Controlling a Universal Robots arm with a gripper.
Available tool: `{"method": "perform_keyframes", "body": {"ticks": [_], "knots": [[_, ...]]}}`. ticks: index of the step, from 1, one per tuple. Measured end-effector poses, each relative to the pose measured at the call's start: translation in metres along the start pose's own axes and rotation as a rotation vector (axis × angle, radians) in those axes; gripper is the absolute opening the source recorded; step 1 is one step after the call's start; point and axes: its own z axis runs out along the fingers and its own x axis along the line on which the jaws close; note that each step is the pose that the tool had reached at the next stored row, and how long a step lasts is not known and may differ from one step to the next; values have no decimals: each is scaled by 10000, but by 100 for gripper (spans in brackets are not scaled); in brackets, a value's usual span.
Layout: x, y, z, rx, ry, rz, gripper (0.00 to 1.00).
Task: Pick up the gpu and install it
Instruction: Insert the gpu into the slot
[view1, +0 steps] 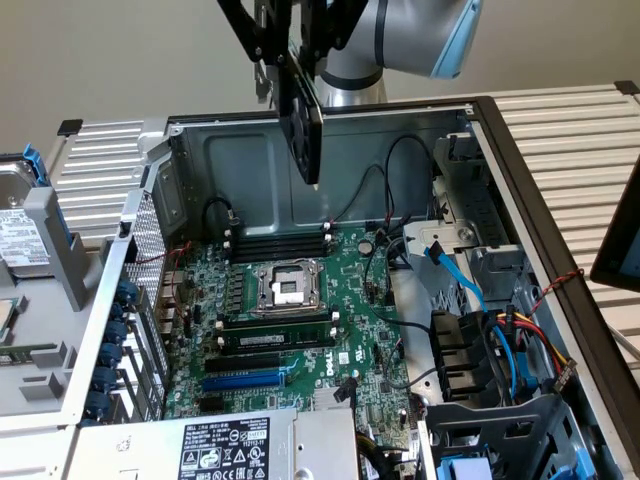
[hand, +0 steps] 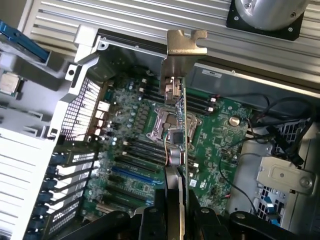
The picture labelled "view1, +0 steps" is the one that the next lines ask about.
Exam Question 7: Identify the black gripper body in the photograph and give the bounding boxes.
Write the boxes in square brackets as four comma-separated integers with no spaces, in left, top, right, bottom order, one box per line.
[254,0,346,49]

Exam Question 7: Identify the graphics card with black fan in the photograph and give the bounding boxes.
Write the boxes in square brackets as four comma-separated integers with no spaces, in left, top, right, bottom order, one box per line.
[253,47,325,194]

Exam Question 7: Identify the open grey PC case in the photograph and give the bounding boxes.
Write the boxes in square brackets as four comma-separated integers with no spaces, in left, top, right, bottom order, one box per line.
[59,94,640,480]

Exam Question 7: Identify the black RAM slot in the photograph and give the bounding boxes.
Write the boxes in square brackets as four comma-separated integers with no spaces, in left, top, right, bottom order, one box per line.
[219,312,341,331]
[225,234,332,249]
[225,227,332,241]
[227,242,331,256]
[228,248,329,265]

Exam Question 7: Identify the silver disk bay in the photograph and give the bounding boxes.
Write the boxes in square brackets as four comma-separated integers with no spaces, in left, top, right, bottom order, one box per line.
[429,133,531,281]

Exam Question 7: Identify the silver CPU socket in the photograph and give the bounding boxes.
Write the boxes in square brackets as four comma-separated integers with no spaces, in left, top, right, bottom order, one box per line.
[251,258,327,317]

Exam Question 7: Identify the green Dell motherboard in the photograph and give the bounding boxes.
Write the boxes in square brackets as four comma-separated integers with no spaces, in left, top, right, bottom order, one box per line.
[162,224,426,466]

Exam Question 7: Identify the silver rear port block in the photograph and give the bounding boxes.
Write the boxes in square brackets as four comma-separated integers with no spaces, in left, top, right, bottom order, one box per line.
[157,269,184,346]

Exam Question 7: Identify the hard disk with blue rails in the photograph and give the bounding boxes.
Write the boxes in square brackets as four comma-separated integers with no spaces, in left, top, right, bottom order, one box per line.
[0,143,69,280]

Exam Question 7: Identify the green RAM stick in slot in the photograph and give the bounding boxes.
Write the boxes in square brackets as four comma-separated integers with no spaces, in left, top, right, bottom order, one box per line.
[219,324,339,354]

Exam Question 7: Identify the long black expansion slot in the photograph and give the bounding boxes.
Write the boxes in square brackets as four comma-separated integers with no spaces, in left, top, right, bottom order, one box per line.
[203,351,282,375]

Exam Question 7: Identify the grey parts rack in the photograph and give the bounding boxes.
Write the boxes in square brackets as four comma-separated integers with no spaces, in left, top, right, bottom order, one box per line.
[0,187,109,420]

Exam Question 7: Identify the black monitor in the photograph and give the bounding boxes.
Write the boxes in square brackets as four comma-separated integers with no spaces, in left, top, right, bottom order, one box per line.
[589,154,640,295]

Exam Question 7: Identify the blue expansion slot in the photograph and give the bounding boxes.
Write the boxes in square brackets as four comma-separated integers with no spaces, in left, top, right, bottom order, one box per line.
[201,370,284,395]

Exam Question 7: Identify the silver chipset heatsink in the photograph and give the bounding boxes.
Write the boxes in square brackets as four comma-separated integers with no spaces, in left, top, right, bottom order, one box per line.
[312,387,352,412]

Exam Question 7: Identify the silver CPU chip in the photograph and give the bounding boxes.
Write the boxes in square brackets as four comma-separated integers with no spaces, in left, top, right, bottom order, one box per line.
[0,295,30,347]

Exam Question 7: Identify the grey power supply with label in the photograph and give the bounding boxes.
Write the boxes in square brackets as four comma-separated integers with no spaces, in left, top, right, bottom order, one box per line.
[64,403,361,480]

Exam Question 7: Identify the dark grey disk cage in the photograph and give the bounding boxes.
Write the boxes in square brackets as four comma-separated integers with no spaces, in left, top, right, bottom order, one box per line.
[417,393,626,480]

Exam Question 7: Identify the long black looped wire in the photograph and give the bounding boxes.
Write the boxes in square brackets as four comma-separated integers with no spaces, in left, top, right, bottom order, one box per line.
[384,133,437,222]

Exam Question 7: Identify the short black looped wire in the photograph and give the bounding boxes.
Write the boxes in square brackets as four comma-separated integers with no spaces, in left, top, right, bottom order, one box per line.
[201,196,239,236]

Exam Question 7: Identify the red black twisted wire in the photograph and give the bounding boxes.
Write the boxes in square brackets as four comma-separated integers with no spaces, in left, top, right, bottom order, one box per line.
[133,241,195,321]
[528,268,586,317]

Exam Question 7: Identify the blue SATA wire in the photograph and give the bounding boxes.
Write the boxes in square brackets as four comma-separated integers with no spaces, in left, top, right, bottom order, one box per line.
[423,241,521,396]

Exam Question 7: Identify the yellow red black power wires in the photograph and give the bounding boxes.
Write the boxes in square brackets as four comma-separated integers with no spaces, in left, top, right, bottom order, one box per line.
[494,308,576,396]

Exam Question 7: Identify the braided yellow black cable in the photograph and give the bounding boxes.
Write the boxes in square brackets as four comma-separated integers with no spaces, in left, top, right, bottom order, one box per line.
[356,433,401,480]

